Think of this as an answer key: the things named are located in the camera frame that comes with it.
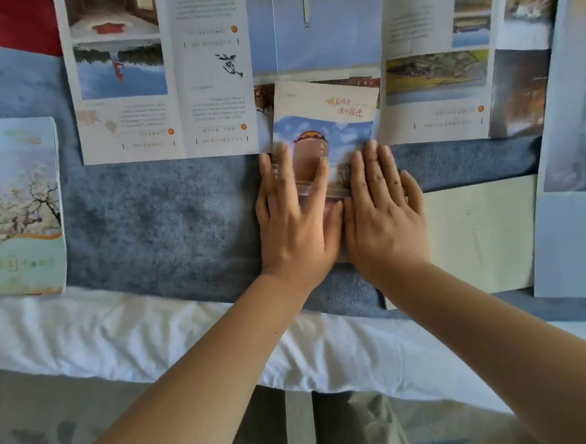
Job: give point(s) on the person's left hand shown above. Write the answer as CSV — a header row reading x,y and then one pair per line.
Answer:
x,y
294,239

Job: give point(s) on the person's right hand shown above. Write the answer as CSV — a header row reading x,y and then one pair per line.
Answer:
x,y
387,228

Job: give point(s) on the pale green leaflet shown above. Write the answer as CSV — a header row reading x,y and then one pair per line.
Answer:
x,y
482,237

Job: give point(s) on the brown jar cover brochure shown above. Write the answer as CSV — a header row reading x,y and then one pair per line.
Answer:
x,y
315,99

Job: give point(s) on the pale blue painted brochure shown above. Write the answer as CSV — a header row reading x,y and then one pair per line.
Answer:
x,y
576,241

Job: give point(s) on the white hotel bed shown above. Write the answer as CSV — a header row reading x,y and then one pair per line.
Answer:
x,y
131,338

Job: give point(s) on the red monument cover brochure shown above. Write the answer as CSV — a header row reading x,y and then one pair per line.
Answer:
x,y
204,61

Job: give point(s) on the blossom tree brochure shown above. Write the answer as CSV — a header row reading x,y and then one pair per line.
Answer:
x,y
14,197

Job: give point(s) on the person's left forearm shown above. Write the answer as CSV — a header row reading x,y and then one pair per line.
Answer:
x,y
194,384

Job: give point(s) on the person's right forearm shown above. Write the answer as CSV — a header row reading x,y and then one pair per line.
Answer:
x,y
519,359

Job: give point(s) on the red and blue bed runner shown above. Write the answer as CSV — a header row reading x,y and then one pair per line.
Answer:
x,y
150,228

